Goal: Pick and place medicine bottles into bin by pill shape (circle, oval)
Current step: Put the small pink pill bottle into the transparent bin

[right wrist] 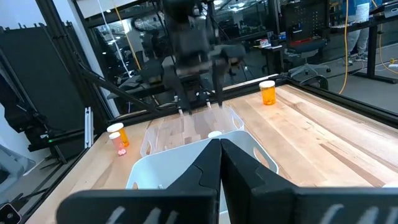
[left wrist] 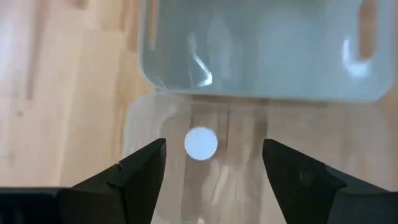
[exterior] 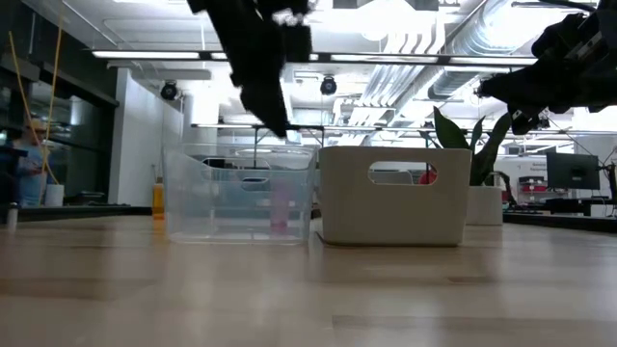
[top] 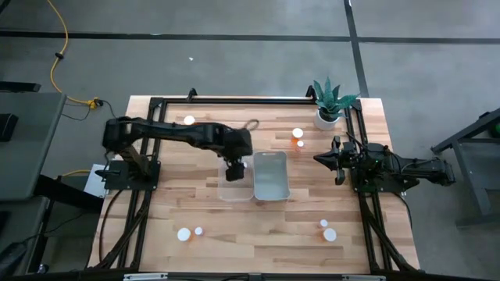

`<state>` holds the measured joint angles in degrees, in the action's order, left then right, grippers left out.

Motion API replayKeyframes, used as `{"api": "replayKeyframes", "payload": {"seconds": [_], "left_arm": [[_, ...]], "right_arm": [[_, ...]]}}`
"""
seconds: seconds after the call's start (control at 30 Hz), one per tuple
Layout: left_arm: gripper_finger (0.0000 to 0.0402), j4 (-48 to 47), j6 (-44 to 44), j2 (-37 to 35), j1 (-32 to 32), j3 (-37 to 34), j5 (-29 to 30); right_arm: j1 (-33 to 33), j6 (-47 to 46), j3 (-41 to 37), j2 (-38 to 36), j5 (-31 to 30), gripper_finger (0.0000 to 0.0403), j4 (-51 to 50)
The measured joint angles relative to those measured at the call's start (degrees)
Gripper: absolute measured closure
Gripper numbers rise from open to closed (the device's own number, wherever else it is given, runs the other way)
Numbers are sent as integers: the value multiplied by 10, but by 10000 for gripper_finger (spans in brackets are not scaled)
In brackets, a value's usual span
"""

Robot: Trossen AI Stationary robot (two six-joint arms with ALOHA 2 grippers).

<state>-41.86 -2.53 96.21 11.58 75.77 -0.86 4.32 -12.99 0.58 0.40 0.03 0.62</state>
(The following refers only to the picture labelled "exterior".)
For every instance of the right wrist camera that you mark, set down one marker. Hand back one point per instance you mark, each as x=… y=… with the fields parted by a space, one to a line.
x=528 y=126

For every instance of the small red object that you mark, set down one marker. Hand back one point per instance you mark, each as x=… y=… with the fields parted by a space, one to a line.
x=428 y=178

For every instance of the person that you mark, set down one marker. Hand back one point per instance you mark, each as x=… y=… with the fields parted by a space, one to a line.
x=31 y=183

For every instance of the white cylindrical container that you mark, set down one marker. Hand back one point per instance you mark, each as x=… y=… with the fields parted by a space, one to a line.
x=54 y=196

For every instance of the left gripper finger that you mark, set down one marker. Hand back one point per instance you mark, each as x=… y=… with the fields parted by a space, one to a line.
x=270 y=111
x=250 y=48

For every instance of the white plant pot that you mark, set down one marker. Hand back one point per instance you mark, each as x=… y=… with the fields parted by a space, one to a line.
x=484 y=207

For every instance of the long overhead light bar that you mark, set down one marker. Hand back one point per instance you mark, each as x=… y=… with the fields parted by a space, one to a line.
x=144 y=55

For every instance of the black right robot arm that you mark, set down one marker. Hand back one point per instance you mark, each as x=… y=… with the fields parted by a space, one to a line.
x=608 y=82

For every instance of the small white-capped pill bottle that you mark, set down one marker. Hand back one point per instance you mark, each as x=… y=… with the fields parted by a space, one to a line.
x=158 y=202
x=279 y=212

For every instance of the green snake plant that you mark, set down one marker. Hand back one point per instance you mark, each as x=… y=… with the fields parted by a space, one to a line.
x=448 y=130

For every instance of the clear plastic bin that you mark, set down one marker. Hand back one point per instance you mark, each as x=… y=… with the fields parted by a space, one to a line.
x=193 y=217

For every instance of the black round ceiling spotlight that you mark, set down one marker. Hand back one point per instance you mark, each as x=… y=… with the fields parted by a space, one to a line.
x=169 y=90
x=328 y=86

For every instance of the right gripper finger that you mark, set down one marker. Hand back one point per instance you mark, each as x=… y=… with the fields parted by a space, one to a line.
x=516 y=83
x=513 y=96

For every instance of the small grey cylinder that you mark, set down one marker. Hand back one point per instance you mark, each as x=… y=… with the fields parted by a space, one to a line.
x=12 y=219

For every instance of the black aluminium rig frame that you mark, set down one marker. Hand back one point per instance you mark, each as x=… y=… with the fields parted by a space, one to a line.
x=96 y=212

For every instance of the black computer monitor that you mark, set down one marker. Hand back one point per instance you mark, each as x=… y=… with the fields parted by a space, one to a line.
x=573 y=171

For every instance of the white plastic bin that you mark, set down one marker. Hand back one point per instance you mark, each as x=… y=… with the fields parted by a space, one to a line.
x=347 y=212

